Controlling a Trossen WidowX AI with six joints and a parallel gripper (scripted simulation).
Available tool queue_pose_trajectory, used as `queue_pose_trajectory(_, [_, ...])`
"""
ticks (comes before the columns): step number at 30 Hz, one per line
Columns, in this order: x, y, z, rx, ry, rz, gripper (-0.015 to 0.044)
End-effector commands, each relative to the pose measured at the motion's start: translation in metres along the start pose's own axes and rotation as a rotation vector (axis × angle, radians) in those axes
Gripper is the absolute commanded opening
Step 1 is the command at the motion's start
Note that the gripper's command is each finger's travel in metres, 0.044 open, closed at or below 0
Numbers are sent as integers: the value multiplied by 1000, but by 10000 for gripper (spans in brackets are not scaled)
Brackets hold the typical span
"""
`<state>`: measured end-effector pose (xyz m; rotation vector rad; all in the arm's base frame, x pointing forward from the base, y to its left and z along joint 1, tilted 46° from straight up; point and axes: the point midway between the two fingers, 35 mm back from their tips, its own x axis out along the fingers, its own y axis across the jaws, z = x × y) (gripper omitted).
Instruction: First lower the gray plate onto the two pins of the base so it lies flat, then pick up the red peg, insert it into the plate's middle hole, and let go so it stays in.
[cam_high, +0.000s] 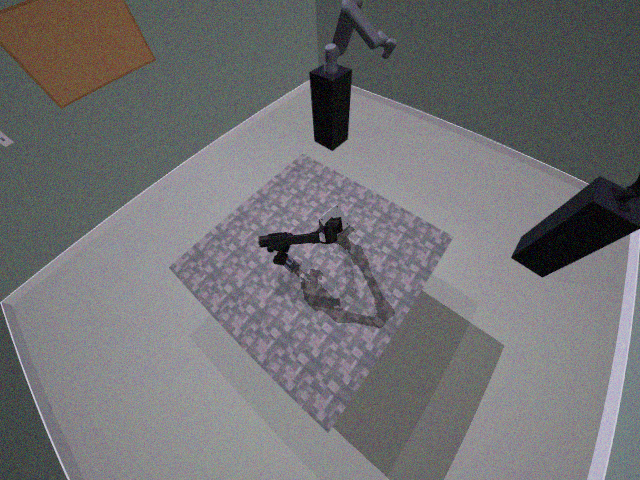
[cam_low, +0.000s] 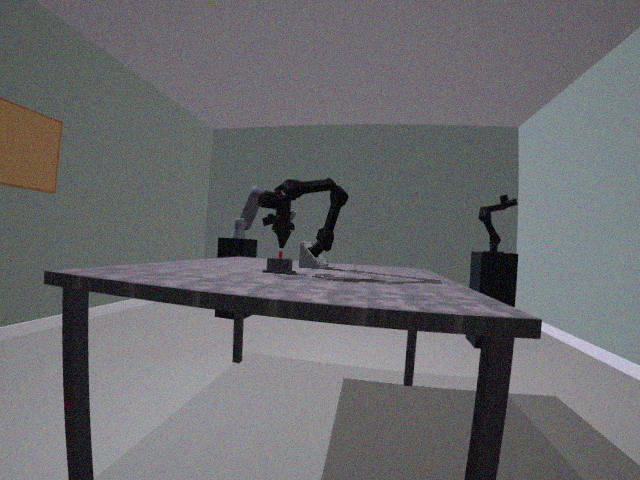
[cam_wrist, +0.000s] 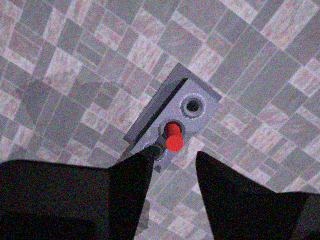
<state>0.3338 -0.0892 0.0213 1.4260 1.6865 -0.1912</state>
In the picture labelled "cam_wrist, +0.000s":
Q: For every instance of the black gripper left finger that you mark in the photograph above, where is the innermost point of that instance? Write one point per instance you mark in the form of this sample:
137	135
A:
112	198

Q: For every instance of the red peg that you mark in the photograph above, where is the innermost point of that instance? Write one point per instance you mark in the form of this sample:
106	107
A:
173	136

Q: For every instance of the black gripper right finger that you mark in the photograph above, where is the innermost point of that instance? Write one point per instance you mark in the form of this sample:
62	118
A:
238	208

